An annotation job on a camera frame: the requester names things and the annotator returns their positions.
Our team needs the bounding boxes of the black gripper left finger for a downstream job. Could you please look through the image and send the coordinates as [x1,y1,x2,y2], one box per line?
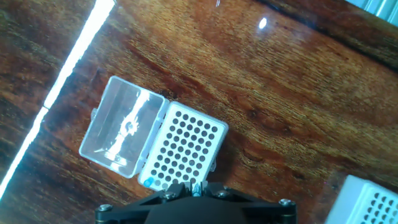
[95,182,194,218]

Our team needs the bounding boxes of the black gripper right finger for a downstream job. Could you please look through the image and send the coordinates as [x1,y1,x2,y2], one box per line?
[200,182,298,215]

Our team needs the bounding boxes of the white hinged pipette tip box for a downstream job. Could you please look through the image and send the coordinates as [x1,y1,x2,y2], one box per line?
[324,174,398,224]
[78,75,229,192]

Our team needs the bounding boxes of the glossy wooden board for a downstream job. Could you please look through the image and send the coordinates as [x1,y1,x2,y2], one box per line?
[0,0,398,224]

